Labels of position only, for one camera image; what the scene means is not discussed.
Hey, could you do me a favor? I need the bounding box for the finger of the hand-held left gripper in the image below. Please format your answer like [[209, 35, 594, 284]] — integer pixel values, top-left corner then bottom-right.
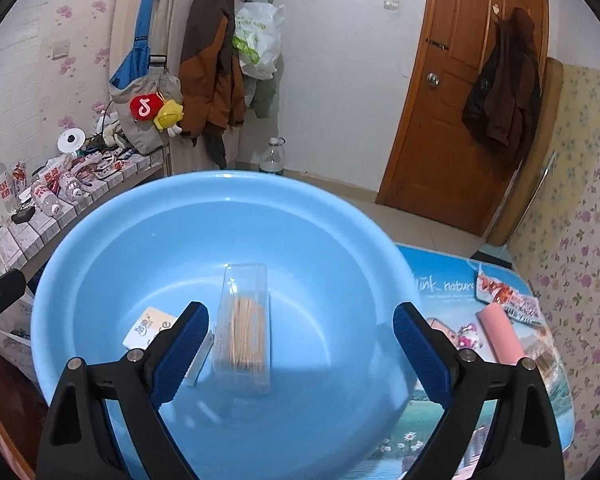
[[0, 268, 27, 321]]

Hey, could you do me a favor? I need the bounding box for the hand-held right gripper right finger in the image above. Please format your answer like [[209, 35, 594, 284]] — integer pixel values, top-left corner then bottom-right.
[[392, 301, 566, 480]]

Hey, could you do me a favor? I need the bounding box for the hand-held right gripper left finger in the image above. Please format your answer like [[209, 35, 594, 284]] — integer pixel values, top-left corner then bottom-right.
[[36, 301, 216, 480]]

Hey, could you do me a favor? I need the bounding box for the clear toothpick box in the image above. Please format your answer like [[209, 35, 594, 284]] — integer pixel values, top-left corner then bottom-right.
[[212, 261, 272, 396]]

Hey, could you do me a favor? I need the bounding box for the pink cylindrical case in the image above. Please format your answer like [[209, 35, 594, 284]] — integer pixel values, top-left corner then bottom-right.
[[474, 305, 526, 366]]

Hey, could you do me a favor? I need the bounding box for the red white snack packet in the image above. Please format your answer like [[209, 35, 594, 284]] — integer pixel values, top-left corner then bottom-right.
[[475, 267, 543, 326]]

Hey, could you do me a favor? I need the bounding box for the light blue plastic basin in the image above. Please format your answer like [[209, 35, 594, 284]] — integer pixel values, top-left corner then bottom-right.
[[30, 170, 423, 480]]

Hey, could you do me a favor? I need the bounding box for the grey shoulder bag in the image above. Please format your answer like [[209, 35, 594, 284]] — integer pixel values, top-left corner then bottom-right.
[[109, 55, 183, 155]]

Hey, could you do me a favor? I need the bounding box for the small white yellow packet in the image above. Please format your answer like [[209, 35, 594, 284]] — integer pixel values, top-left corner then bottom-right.
[[122, 306, 216, 388]]

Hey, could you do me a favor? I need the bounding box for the clear plastic bottle red label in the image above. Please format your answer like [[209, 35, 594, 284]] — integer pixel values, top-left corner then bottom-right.
[[59, 172, 90, 198], [0, 156, 15, 213], [30, 186, 63, 217]]

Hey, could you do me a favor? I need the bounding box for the white tiled low shelf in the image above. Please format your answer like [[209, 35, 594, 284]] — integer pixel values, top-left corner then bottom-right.
[[0, 152, 166, 266]]

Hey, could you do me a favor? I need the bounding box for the white plush toy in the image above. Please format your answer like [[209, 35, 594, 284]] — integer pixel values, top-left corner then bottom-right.
[[97, 112, 128, 148]]

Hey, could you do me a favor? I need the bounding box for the large clear water bottle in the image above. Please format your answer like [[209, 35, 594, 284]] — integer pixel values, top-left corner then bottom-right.
[[259, 136, 287, 177]]

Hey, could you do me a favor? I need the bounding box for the brown wooden door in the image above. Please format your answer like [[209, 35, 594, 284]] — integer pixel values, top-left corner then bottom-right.
[[377, 0, 551, 236]]

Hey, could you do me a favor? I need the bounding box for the red round plush charm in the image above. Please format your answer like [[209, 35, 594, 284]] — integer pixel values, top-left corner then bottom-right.
[[129, 92, 165, 124]]

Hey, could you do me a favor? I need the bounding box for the yellow plush charm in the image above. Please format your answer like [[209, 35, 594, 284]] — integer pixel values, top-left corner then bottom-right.
[[152, 99, 185, 137]]

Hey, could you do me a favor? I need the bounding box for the dark brown hanging jacket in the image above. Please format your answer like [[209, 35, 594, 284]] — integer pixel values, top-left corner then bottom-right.
[[461, 7, 542, 163]]

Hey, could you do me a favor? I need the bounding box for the brown orange hanging jacket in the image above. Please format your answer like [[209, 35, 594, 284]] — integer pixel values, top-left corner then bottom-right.
[[178, 0, 248, 171]]

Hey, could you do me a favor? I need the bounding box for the blue fabric bag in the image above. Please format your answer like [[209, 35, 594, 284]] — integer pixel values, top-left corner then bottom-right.
[[109, 0, 168, 93]]

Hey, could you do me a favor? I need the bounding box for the tan upright board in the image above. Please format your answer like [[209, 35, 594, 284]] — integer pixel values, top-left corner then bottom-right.
[[487, 57, 563, 246]]

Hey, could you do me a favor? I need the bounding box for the white green plastic bag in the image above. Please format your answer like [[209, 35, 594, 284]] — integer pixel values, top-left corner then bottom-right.
[[231, 1, 286, 80]]

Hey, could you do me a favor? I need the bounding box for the beige wooden wardrobe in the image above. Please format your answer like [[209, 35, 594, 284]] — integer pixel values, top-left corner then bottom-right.
[[111, 0, 241, 176]]

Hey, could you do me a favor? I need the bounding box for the white round camera device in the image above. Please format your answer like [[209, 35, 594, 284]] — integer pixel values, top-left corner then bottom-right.
[[57, 129, 86, 155]]

